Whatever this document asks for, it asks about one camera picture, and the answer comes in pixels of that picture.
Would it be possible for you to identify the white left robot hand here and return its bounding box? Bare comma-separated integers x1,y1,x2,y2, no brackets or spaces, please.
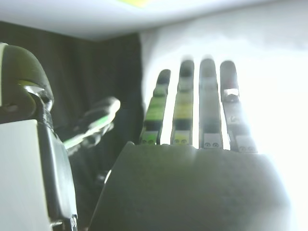
0,42,294,231

